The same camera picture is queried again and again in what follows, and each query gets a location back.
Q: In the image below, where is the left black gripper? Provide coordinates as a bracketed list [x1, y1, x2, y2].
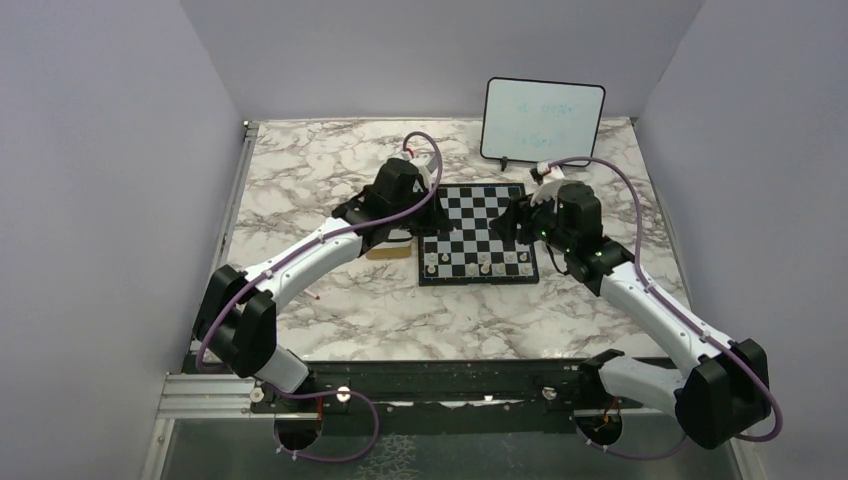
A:
[390, 184, 454, 238]

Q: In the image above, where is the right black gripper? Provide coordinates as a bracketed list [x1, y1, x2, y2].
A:
[489, 186, 575, 254]

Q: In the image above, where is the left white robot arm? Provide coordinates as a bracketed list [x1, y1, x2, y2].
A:
[193, 155, 452, 411]

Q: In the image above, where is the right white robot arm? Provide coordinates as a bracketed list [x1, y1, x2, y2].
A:
[490, 182, 773, 449]

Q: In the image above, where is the yellow tin tray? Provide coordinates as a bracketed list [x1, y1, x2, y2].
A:
[365, 230, 414, 260]

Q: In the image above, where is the black white chessboard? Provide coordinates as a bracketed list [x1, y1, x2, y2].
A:
[418, 182, 539, 287]

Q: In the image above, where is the small whiteboard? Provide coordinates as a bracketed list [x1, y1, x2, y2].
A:
[479, 77, 606, 164]

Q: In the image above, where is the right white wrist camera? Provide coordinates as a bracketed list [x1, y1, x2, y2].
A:
[530, 162, 566, 206]

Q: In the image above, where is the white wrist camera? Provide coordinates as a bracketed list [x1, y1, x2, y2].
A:
[530, 162, 566, 206]
[410, 155, 439, 187]

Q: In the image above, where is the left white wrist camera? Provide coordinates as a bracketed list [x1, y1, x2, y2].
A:
[410, 155, 439, 187]

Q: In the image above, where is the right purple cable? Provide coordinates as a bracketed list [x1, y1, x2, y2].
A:
[533, 156, 784, 460]

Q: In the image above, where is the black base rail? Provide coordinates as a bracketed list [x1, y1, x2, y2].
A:
[158, 357, 690, 439]

